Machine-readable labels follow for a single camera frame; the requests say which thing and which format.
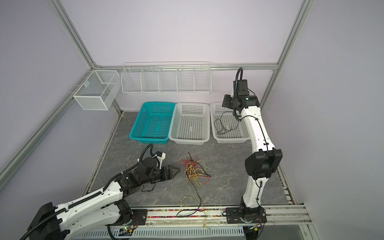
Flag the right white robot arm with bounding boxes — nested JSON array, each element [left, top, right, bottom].
[[222, 67, 283, 224]]

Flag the white wire shelf rack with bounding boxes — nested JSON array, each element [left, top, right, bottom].
[[121, 62, 212, 95]]

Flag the red yellow black cables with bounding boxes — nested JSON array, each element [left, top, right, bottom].
[[179, 152, 212, 186]]

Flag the white plastic basket middle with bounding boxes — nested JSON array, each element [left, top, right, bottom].
[[169, 103, 211, 145]]

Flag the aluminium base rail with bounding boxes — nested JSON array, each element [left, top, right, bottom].
[[65, 203, 313, 227]]

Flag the white mesh wall box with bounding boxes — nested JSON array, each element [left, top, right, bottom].
[[74, 70, 122, 111]]

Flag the black cable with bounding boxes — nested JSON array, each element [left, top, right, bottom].
[[213, 109, 241, 135]]

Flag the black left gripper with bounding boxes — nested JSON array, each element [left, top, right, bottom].
[[141, 164, 181, 186]]

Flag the white slotted cable duct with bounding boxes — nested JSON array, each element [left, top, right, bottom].
[[75, 226, 245, 240]]

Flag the teal plastic basket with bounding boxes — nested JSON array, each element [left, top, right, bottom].
[[129, 102, 176, 144]]

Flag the white plastic basket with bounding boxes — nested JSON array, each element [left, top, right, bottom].
[[169, 103, 211, 145], [210, 102, 251, 144]]

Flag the white plastic basket right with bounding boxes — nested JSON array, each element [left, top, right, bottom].
[[210, 102, 251, 144]]

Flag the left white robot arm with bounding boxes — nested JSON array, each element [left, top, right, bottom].
[[21, 144, 181, 240]]

